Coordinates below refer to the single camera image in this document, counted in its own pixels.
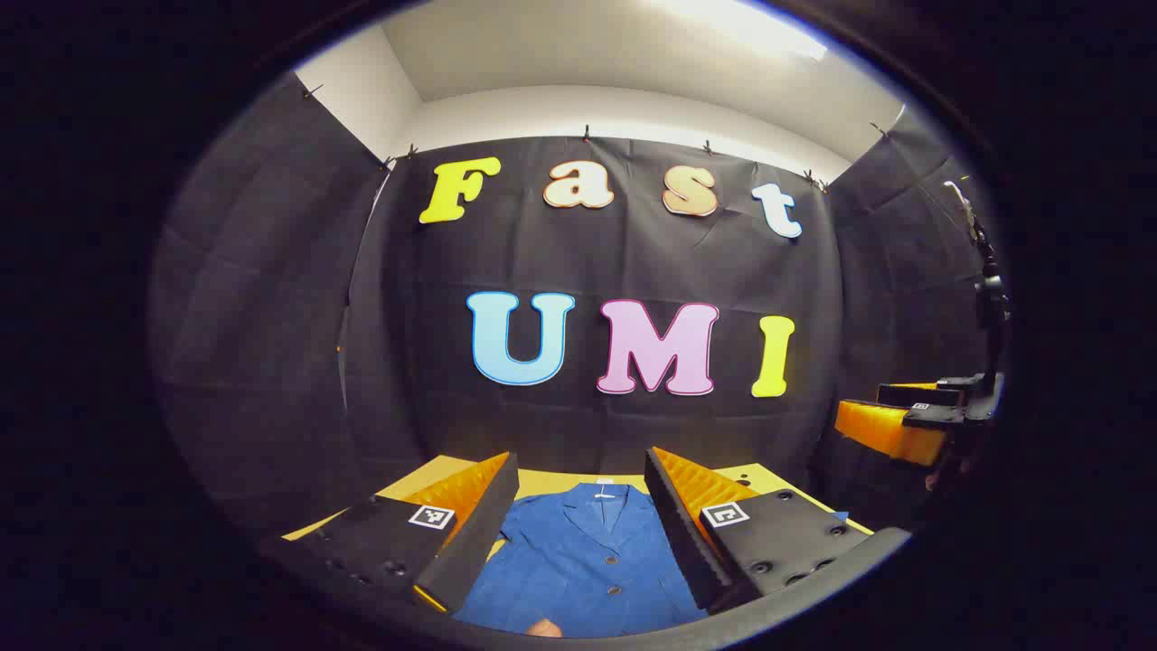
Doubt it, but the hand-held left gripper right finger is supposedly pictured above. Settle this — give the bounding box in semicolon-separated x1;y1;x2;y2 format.
644;446;876;617

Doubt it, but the blue corduroy jacket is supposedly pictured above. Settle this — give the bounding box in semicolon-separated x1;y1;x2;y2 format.
452;482;851;638

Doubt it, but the black backdrop cloth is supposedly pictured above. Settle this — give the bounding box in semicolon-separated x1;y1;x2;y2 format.
149;72;1009;543

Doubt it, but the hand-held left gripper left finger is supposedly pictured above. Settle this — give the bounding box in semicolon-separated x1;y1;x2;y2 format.
296;450;521;616

